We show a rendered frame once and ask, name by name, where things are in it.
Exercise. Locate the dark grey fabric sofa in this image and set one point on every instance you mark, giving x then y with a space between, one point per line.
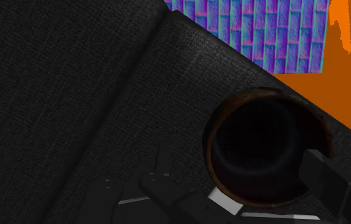
69 93

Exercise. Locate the dark brown round cup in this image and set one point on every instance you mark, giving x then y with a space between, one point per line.
256 149

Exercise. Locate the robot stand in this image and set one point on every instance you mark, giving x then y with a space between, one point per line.
265 34

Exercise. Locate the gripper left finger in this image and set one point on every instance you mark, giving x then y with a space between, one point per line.
162 192

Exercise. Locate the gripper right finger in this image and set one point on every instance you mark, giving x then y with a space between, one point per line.
324 180

